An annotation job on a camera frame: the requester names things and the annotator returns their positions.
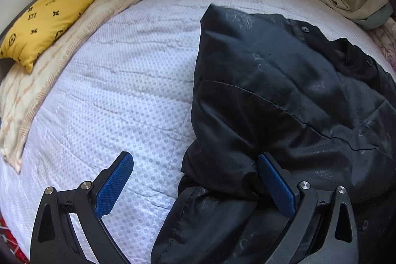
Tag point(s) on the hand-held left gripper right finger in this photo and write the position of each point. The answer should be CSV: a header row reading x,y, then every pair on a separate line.
x,y
277,186

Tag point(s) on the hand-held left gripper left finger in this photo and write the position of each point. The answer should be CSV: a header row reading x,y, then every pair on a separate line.
x,y
114,186

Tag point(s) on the black jacket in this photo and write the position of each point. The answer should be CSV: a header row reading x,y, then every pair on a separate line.
x,y
263,90

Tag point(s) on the white dotted bed cover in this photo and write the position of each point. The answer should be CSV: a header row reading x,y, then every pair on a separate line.
x,y
123,81

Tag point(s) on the red patterned cloth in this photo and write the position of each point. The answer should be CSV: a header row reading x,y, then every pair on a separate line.
x,y
12,248

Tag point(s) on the cream patterned cloth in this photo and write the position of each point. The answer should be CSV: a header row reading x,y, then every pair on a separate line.
x,y
21,103

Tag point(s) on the yellow patterned pillow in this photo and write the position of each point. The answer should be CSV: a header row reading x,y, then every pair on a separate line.
x,y
40,26

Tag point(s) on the pale floral cloth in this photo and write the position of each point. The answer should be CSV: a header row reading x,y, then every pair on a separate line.
x,y
386,41

